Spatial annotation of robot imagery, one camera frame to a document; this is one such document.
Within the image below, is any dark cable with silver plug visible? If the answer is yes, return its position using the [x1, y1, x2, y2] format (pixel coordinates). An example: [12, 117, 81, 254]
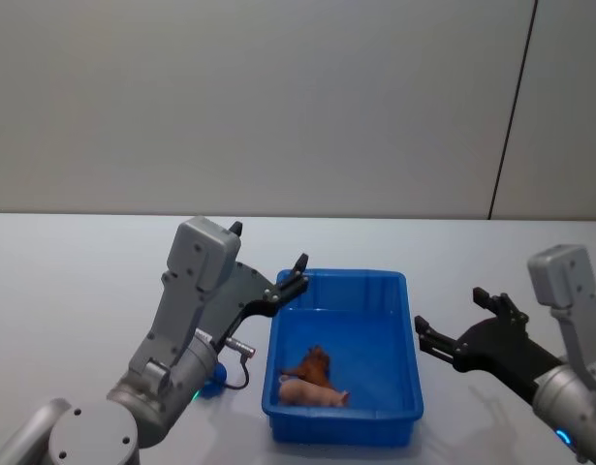
[210, 337, 259, 391]

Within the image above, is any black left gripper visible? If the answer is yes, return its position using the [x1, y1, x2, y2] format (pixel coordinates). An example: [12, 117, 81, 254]
[199, 221, 311, 347]

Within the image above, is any blue plastic bin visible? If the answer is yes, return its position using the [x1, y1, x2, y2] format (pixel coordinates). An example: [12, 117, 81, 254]
[261, 267, 424, 447]

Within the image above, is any pink toy pig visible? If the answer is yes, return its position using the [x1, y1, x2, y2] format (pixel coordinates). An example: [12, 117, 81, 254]
[277, 376, 351, 408]

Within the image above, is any brown toy animal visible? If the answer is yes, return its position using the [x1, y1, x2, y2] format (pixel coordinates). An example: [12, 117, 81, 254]
[280, 344, 336, 389]

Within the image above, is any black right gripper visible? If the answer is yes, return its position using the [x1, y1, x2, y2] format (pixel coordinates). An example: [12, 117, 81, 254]
[413, 286, 566, 404]

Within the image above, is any small blue toy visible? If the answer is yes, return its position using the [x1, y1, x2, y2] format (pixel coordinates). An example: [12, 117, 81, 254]
[200, 362, 229, 399]

